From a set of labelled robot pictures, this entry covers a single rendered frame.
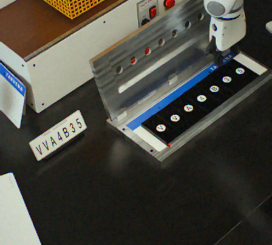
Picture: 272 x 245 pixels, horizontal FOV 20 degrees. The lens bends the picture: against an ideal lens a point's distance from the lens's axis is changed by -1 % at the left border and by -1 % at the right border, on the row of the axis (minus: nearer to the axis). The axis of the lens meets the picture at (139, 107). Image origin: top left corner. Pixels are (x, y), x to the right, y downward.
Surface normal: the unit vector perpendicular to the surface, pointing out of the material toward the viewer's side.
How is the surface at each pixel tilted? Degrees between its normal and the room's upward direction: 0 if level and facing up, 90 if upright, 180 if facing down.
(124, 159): 0
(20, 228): 0
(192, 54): 74
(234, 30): 90
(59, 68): 90
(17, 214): 0
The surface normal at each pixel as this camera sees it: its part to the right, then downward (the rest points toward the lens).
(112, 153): -0.07, -0.70
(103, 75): 0.63, 0.28
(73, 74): 0.67, 0.49
